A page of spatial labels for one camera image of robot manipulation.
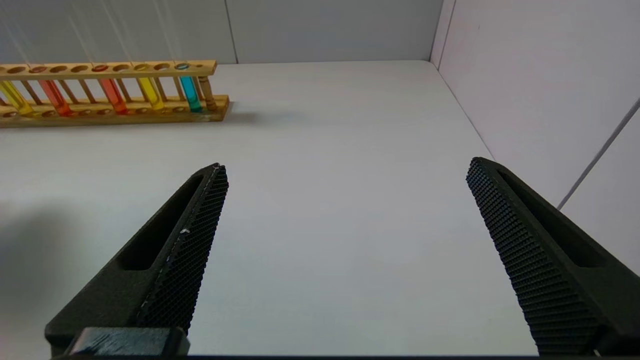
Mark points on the teal pigment glass test tube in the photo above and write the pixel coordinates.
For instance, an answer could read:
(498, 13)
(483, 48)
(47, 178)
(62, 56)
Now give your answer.
(190, 94)

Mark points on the yellow pigment glass test tube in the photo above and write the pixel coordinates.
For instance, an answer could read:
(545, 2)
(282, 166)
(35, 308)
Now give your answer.
(16, 99)
(149, 94)

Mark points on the wooden test tube rack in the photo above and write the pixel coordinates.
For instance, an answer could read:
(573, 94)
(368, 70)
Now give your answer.
(210, 115)

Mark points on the orange pigment glass test tube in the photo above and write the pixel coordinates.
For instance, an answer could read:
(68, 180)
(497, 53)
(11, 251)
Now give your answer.
(56, 99)
(114, 96)

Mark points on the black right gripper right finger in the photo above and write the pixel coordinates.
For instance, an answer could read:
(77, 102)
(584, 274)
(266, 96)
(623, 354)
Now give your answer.
(560, 280)

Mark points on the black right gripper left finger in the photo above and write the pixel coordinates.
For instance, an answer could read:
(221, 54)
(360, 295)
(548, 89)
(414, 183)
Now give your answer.
(165, 280)

